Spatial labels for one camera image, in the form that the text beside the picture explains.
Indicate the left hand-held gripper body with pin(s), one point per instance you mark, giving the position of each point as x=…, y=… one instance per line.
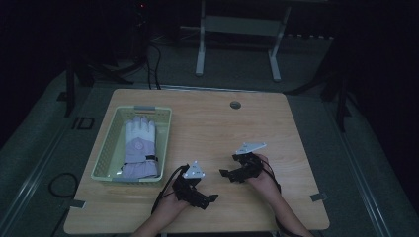
x=189, y=189

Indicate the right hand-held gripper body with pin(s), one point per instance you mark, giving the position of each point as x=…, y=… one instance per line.
x=248, y=166

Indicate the purple and white winter glove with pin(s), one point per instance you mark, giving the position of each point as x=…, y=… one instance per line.
x=140, y=148

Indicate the light green plastic basket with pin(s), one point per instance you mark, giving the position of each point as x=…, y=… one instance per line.
x=112, y=154

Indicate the person's left hand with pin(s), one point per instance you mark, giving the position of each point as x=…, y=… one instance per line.
x=173, y=205

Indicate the person's right hand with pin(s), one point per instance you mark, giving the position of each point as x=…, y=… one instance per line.
x=265, y=182

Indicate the round grey table grommet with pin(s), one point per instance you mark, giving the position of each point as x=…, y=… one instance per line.
x=235, y=105

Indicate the grey tape piece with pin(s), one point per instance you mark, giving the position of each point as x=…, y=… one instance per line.
x=78, y=204
x=318, y=197

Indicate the dark metal stand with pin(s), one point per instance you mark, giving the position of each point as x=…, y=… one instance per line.
x=339, y=95

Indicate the white metal stand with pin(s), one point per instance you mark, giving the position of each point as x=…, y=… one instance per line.
x=237, y=25

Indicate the black tripod stand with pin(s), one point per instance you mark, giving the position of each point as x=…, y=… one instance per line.
x=85, y=72

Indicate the dark device with red light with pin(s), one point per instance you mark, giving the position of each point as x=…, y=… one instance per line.
x=141, y=6

